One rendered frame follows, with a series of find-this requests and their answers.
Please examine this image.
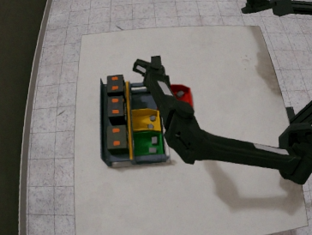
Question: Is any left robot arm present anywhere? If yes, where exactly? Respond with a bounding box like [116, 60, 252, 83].
[132, 56, 312, 184]

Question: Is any yellow open bin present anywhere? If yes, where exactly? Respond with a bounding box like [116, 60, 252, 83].
[132, 109, 161, 133]

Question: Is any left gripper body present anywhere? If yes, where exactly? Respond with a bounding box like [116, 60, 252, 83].
[165, 75, 171, 88]

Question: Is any dark blue-grey shelf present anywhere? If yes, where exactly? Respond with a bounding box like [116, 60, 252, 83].
[99, 78, 171, 166]

